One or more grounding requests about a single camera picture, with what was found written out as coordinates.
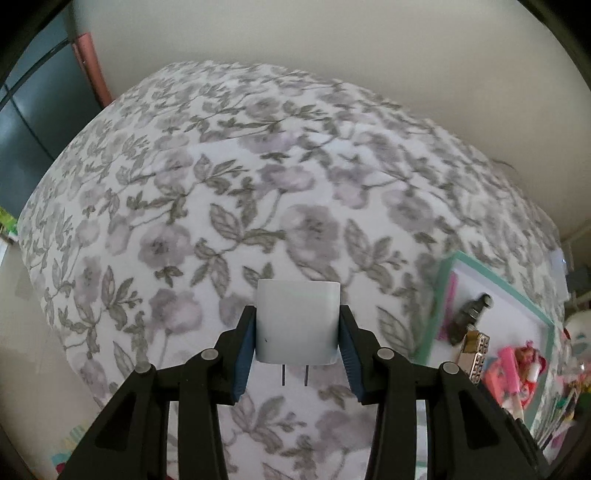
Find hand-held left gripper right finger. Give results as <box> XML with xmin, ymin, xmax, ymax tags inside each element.
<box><xmin>339</xmin><ymin>305</ymin><xmax>548</xmax><ymax>480</ymax></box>

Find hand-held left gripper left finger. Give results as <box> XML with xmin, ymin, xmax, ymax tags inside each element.
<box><xmin>58</xmin><ymin>305</ymin><xmax>256</xmax><ymax>480</ymax></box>

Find white charger plug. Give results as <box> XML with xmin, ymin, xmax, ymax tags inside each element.
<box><xmin>255</xmin><ymin>278</ymin><xmax>341</xmax><ymax>386</ymax></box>

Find magenta pen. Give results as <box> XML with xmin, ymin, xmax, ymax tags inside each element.
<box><xmin>441</xmin><ymin>272</ymin><xmax>459</xmax><ymax>342</ymax></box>

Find black white patterned bar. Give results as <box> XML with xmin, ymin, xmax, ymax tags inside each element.
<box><xmin>457</xmin><ymin>330</ymin><xmax>492</xmax><ymax>384</ymax></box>

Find black charger plug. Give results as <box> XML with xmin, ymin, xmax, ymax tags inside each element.
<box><xmin>447</xmin><ymin>293</ymin><xmax>494</xmax><ymax>344</ymax></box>

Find teal-rimmed white tray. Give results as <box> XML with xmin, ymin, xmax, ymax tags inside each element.
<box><xmin>413</xmin><ymin>251</ymin><xmax>555</xmax><ymax>430</ymax></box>

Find pink helmet dog figure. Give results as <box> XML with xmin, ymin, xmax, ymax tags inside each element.
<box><xmin>517</xmin><ymin>340</ymin><xmax>548</xmax><ymax>370</ymax></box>

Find colourful printed bag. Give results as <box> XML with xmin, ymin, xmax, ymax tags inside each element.
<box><xmin>46</xmin><ymin>422</ymin><xmax>93</xmax><ymax>480</ymax></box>

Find floral blanket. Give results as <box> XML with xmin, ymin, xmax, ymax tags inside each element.
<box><xmin>18</xmin><ymin>62</ymin><xmax>566</xmax><ymax>480</ymax></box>

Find pile of colourful toys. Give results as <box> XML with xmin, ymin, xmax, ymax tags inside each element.
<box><xmin>536</xmin><ymin>369</ymin><xmax>591</xmax><ymax>453</ymax></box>

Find white box with blue light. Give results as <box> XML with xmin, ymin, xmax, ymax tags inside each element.
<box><xmin>551</xmin><ymin>248</ymin><xmax>568</xmax><ymax>283</ymax></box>

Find green packet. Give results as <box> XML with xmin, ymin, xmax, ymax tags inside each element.
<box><xmin>0</xmin><ymin>205</ymin><xmax>19</xmax><ymax>241</ymax></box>

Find dark glass cabinet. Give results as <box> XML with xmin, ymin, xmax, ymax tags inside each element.
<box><xmin>0</xmin><ymin>37</ymin><xmax>100</xmax><ymax>213</ymax></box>

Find pink wooden post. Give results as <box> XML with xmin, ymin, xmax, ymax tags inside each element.
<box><xmin>74</xmin><ymin>32</ymin><xmax>114</xmax><ymax>107</ymax></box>

